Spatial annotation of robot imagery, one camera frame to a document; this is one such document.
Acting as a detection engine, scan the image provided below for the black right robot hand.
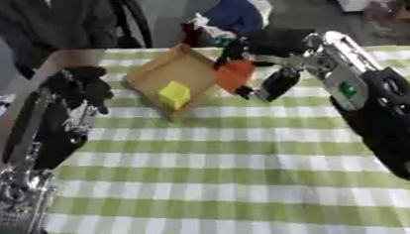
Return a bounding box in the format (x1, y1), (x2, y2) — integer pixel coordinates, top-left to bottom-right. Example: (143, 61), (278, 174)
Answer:
(212, 35), (308, 106)

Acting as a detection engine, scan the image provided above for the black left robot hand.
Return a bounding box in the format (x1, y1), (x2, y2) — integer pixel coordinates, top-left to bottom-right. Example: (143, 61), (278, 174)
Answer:
(0, 64), (119, 173)

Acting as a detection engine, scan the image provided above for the orange block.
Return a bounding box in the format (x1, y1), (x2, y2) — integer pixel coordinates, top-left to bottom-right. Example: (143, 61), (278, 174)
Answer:
(213, 58), (259, 95)

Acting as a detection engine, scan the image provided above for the tan cardboard box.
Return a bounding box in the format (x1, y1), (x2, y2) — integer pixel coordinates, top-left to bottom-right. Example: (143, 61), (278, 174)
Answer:
(120, 41), (226, 123)

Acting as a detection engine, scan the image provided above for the black bag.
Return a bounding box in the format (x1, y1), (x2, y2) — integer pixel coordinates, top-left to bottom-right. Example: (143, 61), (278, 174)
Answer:
(244, 24), (319, 59)

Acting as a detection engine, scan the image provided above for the blue and white bag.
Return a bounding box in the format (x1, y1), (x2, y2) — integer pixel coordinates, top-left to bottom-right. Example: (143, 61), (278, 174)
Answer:
(179, 0), (277, 49)

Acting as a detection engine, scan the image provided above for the yellow block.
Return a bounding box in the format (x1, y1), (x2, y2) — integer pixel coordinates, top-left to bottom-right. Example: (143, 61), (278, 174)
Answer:
(155, 78), (195, 112)

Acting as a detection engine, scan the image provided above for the brown cardboard clutter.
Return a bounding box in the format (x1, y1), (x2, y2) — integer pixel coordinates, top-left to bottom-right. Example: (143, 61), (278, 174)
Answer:
(362, 0), (410, 39)

